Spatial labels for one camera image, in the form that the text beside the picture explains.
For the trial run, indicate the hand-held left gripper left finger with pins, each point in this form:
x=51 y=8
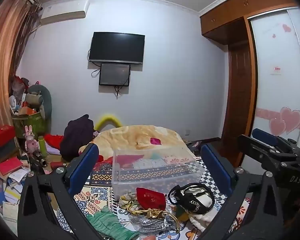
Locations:
x=84 y=170

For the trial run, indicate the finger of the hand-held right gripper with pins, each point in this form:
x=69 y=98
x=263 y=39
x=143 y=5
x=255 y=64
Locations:
x=265 y=150
x=263 y=135

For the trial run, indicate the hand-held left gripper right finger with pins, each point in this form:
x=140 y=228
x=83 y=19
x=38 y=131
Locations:
x=216 y=166

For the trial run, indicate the clear plastic storage box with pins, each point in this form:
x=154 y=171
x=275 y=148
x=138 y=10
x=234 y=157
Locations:
x=160 y=177

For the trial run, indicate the red patterned cloth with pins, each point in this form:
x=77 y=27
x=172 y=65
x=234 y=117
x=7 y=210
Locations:
x=103 y=165

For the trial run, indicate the red cylinder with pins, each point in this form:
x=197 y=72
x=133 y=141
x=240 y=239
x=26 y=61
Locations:
x=57 y=165

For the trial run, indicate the dark purple backpack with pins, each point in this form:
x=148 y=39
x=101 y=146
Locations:
x=76 y=137

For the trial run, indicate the white wardrobe door pink hearts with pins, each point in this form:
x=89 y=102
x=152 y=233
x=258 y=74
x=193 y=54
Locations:
x=272 y=92

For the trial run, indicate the red folded cloth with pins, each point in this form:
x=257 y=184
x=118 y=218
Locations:
x=128 y=160

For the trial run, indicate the black telescope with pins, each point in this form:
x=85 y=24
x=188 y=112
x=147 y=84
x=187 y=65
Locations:
x=38 y=158

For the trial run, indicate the green bottle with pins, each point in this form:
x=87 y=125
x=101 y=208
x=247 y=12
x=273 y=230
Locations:
x=43 y=146

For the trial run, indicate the brown wooden door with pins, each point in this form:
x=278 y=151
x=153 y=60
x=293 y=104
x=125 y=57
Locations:
x=236 y=92

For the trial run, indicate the yellow foam tube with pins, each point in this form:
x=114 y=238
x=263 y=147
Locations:
x=103 y=120

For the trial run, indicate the green pleated cloth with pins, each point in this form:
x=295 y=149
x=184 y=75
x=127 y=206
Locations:
x=107 y=222

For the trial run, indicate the yellow fleece blanket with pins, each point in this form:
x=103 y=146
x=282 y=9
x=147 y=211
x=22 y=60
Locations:
x=130 y=135

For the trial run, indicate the dark green pouch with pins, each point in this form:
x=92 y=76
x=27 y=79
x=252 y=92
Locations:
x=182 y=213

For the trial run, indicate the pink rabbit toy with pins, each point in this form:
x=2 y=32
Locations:
x=31 y=142

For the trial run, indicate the grey white cloth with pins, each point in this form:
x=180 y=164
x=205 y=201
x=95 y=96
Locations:
x=150 y=165

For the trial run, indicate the magenta cloth piece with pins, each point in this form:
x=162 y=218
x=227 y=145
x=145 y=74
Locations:
x=155 y=141

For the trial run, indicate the green storage bin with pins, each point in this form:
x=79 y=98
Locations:
x=32 y=125

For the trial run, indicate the red book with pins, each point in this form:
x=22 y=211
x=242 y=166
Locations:
x=10 y=166

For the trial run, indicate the pile of papers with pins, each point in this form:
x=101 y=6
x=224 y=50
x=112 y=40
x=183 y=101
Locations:
x=7 y=195

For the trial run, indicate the grey plush toy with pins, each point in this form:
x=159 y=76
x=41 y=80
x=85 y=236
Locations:
x=46 y=97

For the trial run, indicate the dark grey box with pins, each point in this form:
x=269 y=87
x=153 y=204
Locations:
x=3 y=150

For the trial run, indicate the red box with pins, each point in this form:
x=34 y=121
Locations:
x=3 y=133

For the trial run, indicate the small black monitor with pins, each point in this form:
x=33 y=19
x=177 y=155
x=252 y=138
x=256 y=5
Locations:
x=114 y=74

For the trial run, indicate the wooden overhead cabinet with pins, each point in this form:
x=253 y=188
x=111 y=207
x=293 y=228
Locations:
x=230 y=12

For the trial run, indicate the striped brown curtain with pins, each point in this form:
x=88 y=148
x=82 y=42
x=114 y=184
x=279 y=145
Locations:
x=5 y=55

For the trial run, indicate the white air conditioner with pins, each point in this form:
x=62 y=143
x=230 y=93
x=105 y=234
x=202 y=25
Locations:
x=65 y=11

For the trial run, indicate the white wall socket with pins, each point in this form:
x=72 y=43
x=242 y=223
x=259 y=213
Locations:
x=187 y=132

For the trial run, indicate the black wall television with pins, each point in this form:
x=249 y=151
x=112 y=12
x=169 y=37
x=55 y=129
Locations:
x=116 y=47

